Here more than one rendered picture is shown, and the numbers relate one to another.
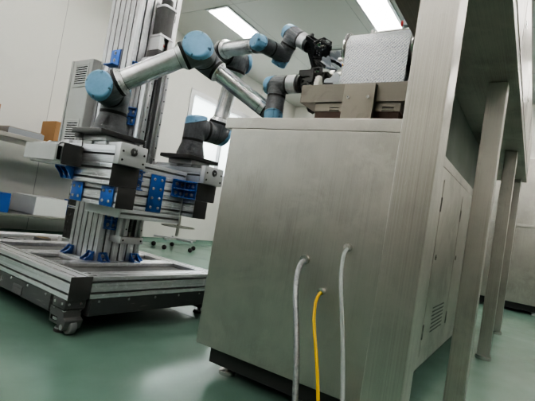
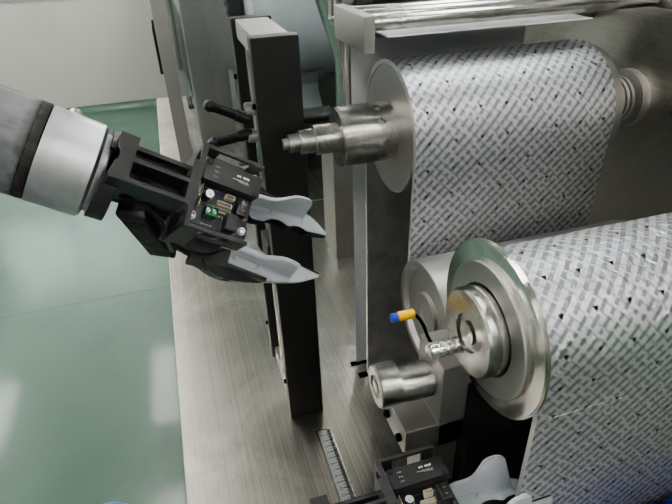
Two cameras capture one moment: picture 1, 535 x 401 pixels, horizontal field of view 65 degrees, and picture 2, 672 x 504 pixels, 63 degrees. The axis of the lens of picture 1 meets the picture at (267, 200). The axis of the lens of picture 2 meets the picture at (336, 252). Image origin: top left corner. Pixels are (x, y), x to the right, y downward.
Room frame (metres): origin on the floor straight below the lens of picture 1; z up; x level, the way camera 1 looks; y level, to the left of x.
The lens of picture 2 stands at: (1.47, 0.11, 1.54)
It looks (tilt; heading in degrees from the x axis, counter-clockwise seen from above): 31 degrees down; 311
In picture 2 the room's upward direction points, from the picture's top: 2 degrees counter-clockwise
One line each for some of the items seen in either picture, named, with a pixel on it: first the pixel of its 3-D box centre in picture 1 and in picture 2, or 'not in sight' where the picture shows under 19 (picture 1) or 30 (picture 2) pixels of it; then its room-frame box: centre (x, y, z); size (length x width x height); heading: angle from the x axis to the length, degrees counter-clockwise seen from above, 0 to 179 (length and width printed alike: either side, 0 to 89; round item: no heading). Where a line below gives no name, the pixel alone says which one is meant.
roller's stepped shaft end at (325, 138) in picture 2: not in sight; (309, 140); (1.86, -0.29, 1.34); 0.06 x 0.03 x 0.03; 57
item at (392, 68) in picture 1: (371, 80); (631, 457); (1.48, -0.30, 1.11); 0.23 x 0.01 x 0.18; 57
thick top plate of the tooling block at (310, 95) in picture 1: (365, 100); not in sight; (1.36, -0.27, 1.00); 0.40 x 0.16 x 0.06; 57
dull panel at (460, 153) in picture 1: (473, 168); not in sight; (2.31, -1.10, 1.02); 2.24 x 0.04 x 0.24; 147
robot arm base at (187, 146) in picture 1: (191, 148); not in sight; (2.24, 0.45, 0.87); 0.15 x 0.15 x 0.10
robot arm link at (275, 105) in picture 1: (274, 110); not in sight; (1.71, 0.03, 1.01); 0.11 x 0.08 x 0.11; 179
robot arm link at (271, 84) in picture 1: (277, 85); not in sight; (1.70, 0.03, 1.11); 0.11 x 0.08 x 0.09; 57
